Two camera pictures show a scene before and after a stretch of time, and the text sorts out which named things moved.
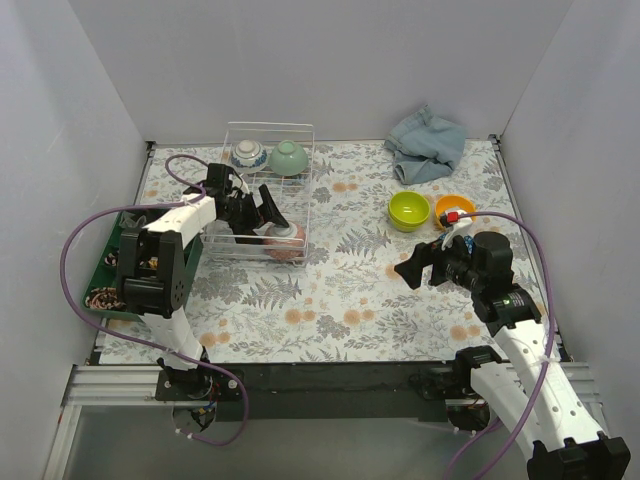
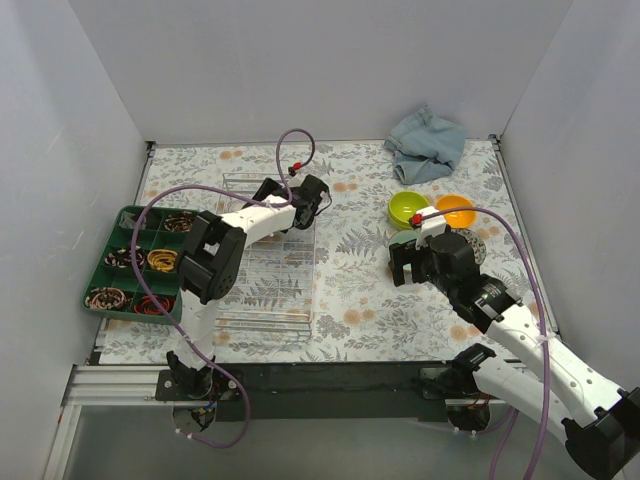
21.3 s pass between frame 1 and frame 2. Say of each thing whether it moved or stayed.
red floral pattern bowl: moved
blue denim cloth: stayed
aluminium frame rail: stayed
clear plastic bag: stayed
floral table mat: stayed
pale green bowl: moved
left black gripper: moved
